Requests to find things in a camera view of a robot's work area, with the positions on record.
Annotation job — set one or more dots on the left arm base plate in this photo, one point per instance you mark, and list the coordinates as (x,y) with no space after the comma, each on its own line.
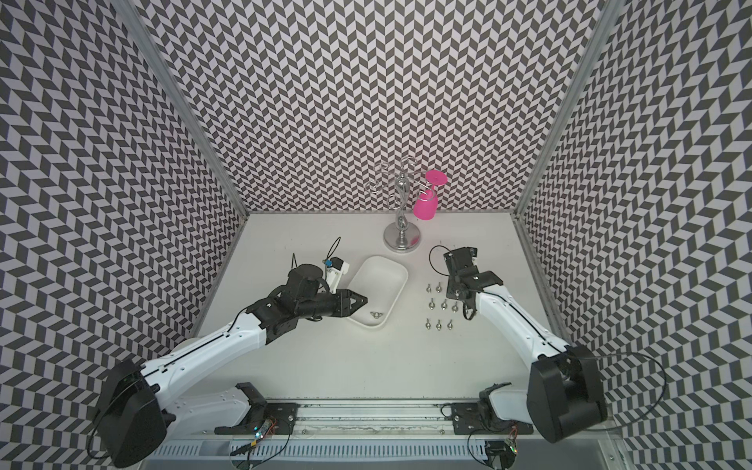
(283,416)

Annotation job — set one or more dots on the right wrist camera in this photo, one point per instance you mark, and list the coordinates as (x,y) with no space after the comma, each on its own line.
(460,259)

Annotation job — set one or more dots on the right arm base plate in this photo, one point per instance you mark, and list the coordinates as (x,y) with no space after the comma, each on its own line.
(469,417)

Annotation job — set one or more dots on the aluminium corner post right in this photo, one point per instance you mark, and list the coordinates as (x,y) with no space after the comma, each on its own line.
(594,47)

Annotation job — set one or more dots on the aluminium corner post left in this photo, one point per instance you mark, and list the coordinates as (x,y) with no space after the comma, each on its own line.
(142,39)

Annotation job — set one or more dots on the aluminium corner post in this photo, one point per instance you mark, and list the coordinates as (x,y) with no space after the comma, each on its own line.
(594,47)
(142,39)

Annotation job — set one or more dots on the chrome glass holder stand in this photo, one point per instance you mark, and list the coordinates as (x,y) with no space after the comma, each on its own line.
(402,236)

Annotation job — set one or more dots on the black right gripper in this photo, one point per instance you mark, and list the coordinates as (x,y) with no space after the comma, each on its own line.
(450,293)

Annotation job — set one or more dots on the clear wine glass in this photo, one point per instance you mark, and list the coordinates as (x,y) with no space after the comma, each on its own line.
(381,183)

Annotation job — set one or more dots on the aluminium front rail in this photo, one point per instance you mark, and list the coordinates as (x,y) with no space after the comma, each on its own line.
(199,416)

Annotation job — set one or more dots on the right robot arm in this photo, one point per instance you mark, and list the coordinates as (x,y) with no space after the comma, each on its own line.
(564,394)

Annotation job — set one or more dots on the white storage box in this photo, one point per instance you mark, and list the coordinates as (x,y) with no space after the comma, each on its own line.
(381,281)

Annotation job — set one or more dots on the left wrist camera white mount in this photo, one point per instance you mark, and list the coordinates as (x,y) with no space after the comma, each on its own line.
(334,268)

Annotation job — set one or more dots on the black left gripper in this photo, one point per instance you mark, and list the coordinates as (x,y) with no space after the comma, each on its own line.
(345,296)

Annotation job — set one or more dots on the pink wine glass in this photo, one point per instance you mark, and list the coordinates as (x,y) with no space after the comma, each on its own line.
(426,205)

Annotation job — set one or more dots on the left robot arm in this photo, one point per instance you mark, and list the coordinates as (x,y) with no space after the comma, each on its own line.
(133,413)

